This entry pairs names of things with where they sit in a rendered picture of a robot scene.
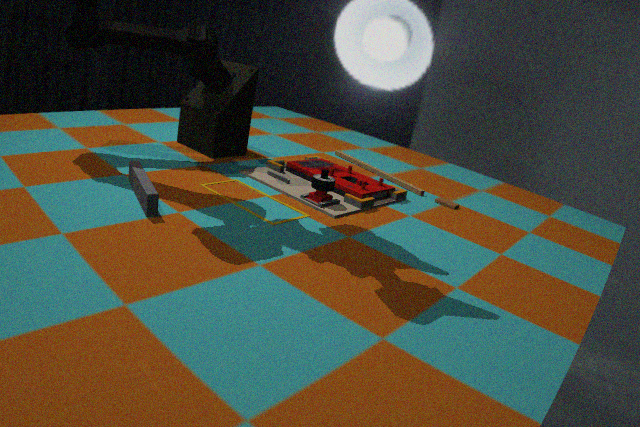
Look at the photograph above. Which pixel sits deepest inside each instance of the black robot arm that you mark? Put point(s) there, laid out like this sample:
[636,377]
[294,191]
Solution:
[197,44]

